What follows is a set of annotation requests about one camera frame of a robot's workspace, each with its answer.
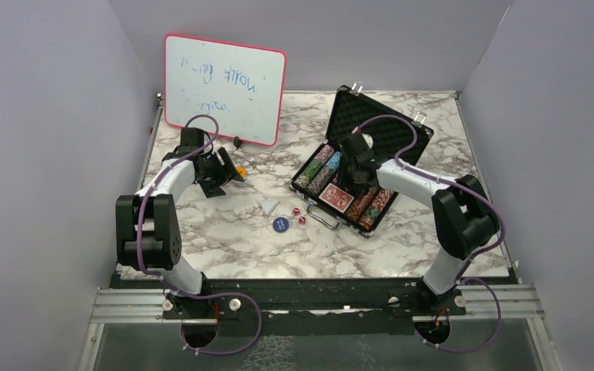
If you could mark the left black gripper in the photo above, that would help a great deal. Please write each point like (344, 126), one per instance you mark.
(227, 172)

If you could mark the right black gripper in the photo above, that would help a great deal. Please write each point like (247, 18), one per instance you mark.
(344, 180)

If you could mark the light blue chip stack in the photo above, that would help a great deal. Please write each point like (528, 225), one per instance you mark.
(333, 162)

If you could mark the orange dealer button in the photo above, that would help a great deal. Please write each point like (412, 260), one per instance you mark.
(242, 172)

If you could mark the brown chip stack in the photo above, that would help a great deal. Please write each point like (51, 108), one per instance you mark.
(320, 180)

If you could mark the red playing card deck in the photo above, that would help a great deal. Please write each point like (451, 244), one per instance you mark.
(337, 198)

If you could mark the black poker case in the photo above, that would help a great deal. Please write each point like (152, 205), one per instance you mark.
(390, 132)

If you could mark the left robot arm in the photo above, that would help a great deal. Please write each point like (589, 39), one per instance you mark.
(147, 229)

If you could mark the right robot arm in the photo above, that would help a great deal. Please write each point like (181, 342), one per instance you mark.
(464, 218)

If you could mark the purple chip stack in case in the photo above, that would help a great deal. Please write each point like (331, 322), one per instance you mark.
(324, 154)

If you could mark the green chip stack in case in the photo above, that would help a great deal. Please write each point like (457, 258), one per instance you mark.
(309, 173)

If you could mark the orange chip row in case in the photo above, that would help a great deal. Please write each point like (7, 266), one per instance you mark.
(361, 203)

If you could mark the blue dealer button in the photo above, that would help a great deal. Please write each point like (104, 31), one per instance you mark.
(281, 224)

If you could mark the pink framed whiteboard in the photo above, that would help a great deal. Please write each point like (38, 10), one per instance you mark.
(240, 86)

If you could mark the black mounting rail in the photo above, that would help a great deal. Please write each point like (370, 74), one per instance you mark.
(246, 309)

